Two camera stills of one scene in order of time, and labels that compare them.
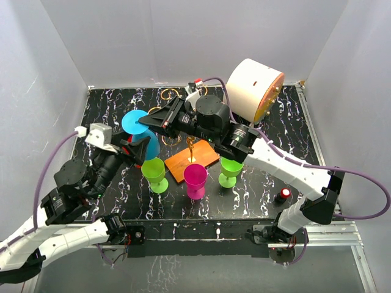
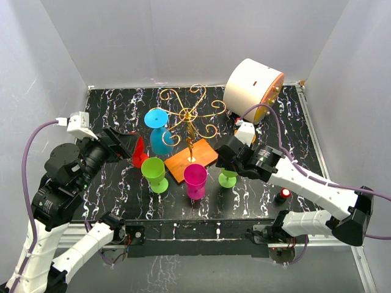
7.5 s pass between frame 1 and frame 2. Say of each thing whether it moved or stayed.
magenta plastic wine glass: stayed
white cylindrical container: stayed
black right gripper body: moved
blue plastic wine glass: moved
